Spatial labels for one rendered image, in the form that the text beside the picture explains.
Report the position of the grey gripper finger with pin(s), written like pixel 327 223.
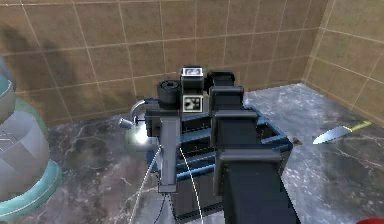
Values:
pixel 146 181
pixel 195 186

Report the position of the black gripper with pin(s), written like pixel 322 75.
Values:
pixel 168 95

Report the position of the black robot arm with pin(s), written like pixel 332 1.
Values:
pixel 253 186

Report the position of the silver kettle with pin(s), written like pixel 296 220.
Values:
pixel 139 138

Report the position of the small brown crumb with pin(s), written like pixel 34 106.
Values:
pixel 296 141

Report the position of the grey and teal appliance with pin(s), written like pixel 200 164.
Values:
pixel 23 150

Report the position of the red round object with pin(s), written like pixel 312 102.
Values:
pixel 371 221

